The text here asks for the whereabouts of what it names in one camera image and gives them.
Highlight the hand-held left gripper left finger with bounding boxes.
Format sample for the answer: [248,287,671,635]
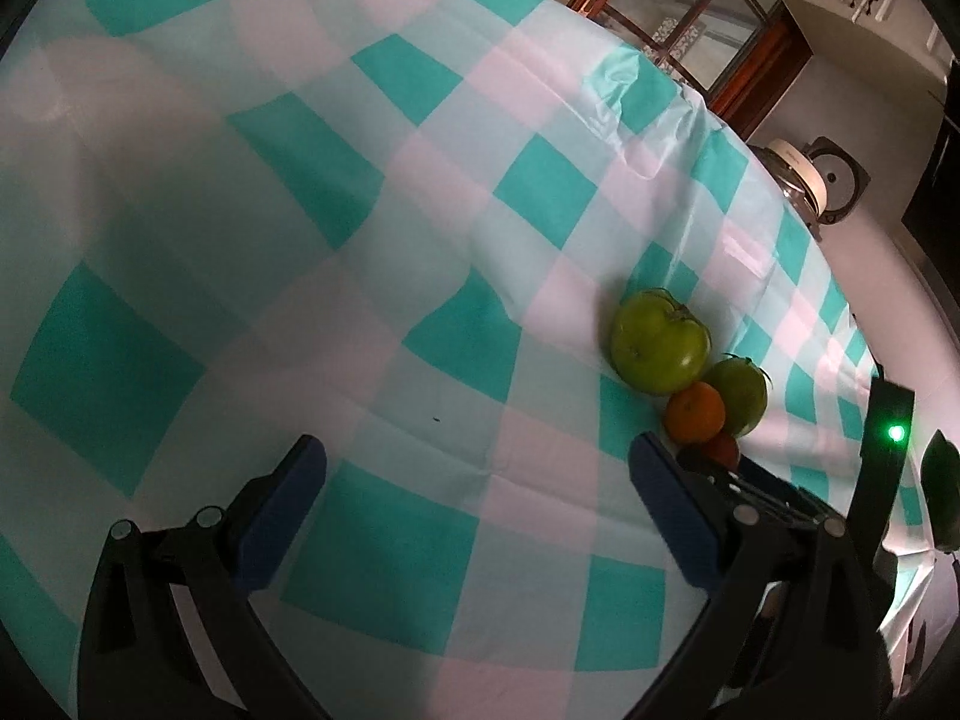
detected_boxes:
[77,433,331,720]

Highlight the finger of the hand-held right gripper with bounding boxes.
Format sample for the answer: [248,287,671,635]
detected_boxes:
[679,448,826,526]

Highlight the wooden window frame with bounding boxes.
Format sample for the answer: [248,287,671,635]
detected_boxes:
[566,0,815,142]

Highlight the large green tomato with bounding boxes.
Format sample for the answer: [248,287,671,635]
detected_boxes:
[609,287,712,396]

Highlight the orange tangerine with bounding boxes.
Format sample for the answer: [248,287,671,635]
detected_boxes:
[666,381,727,445]

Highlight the teal white checkered tablecloth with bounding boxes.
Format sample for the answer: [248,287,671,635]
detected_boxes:
[0,0,938,720]

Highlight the white cabinet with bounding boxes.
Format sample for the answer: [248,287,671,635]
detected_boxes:
[778,0,950,80]

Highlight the small green tomato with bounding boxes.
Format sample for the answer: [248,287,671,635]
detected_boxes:
[701,355,771,438]

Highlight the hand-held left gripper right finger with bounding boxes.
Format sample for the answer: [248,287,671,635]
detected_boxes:
[628,431,890,720]

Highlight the red tomato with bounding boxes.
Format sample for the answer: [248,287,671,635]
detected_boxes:
[701,433,742,470]

